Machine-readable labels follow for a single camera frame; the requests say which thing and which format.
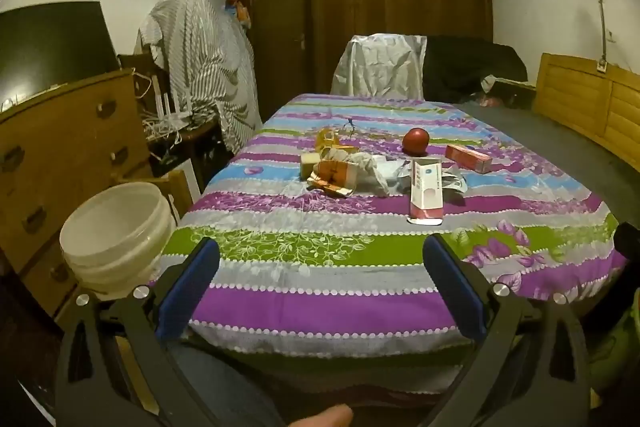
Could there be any grey striped cloth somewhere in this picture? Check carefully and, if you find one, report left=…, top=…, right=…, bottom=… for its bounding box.
left=136, top=0, right=263, bottom=155

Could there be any crumpled silver wrapper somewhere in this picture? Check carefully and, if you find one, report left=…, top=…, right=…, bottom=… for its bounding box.
left=440, top=167, right=468, bottom=195

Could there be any yellow sponge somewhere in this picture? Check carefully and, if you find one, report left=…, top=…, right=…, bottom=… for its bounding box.
left=299, top=152, right=322, bottom=180

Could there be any black clothing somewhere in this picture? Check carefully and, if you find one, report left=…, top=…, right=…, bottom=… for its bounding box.
left=424, top=36, right=530, bottom=105

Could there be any yellow plastic wrapper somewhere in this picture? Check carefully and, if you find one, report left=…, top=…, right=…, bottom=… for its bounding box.
left=316, top=128, right=343, bottom=152

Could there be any wooden dresser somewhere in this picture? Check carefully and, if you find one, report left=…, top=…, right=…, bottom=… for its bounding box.
left=0, top=68, right=153, bottom=318

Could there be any grey bed sheet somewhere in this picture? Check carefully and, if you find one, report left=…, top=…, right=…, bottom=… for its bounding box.
left=460, top=102, right=640, bottom=228

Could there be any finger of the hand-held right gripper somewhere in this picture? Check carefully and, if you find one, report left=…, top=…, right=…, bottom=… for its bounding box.
left=614, top=222, right=640, bottom=265

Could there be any dark wooden door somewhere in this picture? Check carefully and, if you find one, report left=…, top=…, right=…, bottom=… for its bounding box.
left=235, top=0, right=313, bottom=120

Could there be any light wooden headboard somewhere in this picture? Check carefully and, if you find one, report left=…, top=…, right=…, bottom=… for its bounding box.
left=532, top=53, right=640, bottom=160

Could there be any crumpled white plastic wrapper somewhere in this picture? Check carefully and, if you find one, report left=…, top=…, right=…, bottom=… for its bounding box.
left=350, top=152, right=416, bottom=198

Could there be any black case with white paper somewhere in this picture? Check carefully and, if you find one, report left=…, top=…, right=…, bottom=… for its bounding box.
left=480, top=77, right=538, bottom=108

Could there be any orange and blue hanging item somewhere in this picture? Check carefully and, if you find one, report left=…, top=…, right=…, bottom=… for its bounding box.
left=225, top=0, right=251, bottom=30

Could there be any white box with dark print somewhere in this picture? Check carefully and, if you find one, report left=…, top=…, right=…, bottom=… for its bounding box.
left=167, top=157, right=203, bottom=208

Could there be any crumpled orange packet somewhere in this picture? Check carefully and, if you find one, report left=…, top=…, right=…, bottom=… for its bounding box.
left=307, top=159, right=361, bottom=198

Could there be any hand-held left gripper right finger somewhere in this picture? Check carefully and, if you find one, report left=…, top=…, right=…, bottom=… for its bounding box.
left=422, top=234, right=591, bottom=427

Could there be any black television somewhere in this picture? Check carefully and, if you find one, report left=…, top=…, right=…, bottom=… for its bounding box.
left=0, top=1, right=121, bottom=100

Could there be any silver plastic covered chair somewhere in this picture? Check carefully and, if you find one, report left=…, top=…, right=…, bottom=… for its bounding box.
left=331, top=34, right=428, bottom=100

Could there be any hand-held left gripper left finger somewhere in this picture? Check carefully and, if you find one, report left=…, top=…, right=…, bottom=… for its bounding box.
left=55, top=237, right=221, bottom=427

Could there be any pink cardboard box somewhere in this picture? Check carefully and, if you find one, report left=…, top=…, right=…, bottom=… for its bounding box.
left=445, top=144, right=493, bottom=174

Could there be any pile of white cables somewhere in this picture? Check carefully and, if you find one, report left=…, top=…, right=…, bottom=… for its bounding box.
left=132, top=72, right=201, bottom=162

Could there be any person's left hand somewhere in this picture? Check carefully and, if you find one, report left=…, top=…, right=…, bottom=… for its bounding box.
left=285, top=404, right=355, bottom=427

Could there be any wooden chair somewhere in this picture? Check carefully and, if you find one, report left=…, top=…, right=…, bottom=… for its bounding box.
left=112, top=169, right=196, bottom=218

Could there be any white and pink box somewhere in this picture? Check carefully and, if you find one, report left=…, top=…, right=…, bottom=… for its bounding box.
left=407, top=157, right=446, bottom=226

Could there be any red apple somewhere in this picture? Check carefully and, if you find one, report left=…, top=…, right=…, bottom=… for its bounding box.
left=402, top=127, right=431, bottom=156

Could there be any white plastic bucket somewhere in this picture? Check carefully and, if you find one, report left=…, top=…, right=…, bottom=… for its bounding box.
left=59, top=181, right=178, bottom=303

